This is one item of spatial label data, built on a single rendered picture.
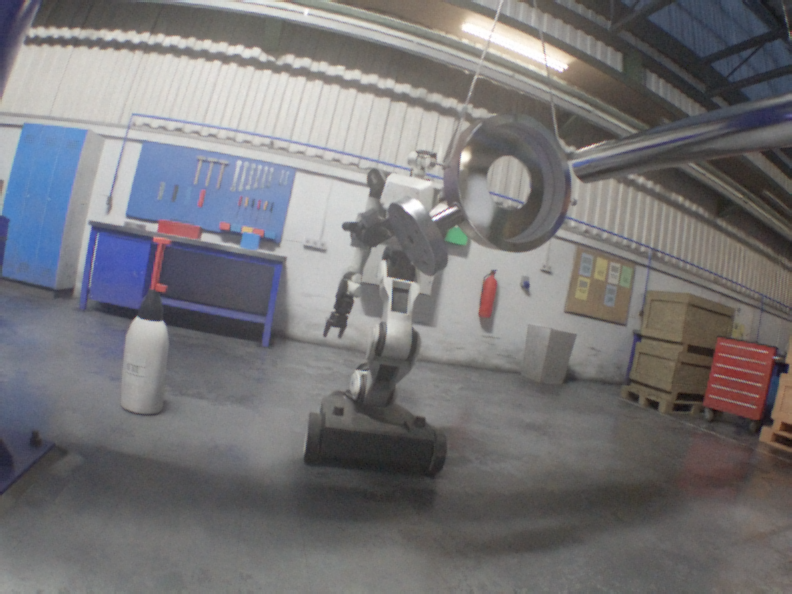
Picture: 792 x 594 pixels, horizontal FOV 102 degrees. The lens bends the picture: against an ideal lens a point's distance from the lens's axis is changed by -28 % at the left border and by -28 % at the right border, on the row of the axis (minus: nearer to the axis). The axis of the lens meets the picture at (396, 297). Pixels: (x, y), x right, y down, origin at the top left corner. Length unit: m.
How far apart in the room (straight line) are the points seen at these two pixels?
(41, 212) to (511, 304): 5.56
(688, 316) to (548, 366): 1.77
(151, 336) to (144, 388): 0.23
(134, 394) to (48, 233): 3.23
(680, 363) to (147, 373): 4.88
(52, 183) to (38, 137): 0.58
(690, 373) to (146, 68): 7.18
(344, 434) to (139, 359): 0.94
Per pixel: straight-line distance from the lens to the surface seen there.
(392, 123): 5.37
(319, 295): 4.90
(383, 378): 1.95
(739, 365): 5.23
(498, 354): 5.65
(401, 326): 1.76
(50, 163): 5.17
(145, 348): 2.00
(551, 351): 5.37
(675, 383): 5.25
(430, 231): 0.97
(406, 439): 1.83
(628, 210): 7.01
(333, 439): 1.79
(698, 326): 5.46
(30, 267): 5.16
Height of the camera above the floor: 0.76
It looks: 1 degrees down
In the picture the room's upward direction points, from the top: 11 degrees clockwise
